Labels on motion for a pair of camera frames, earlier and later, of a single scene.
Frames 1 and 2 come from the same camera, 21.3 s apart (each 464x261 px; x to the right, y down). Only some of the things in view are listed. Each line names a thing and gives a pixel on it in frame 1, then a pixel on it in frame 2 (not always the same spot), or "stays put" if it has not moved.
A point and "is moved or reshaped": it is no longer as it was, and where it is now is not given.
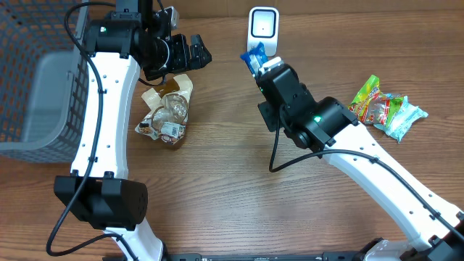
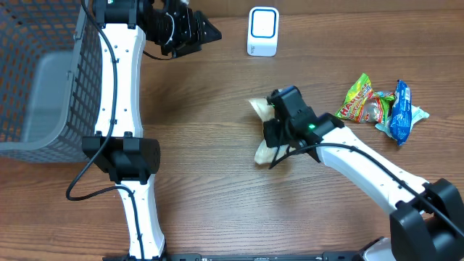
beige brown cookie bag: [168, 104] → [265, 154]
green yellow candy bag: [371, 106] is moved or reshaped
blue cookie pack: [256, 57] → [402, 113]
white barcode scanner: [263, 26] stays put
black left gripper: [184, 61] → [193, 33]
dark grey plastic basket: [43, 79] stays put
